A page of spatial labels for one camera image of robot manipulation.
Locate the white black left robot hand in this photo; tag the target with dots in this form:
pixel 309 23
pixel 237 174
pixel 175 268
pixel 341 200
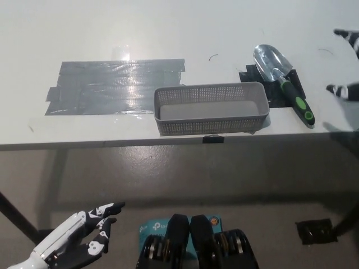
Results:
pixel 73 238

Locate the grey perforated plastic basket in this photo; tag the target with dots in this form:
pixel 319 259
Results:
pixel 210 126

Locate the large grey duct tape patch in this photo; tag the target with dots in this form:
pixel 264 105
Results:
pixel 103 89

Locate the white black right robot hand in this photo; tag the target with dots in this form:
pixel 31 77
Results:
pixel 343 91

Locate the black desk leg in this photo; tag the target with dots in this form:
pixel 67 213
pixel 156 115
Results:
pixel 347 221
pixel 16 215

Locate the black tape patch on desk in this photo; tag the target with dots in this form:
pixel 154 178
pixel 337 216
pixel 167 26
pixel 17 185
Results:
pixel 276 96

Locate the teal tp-link box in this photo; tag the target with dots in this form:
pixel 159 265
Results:
pixel 155 225

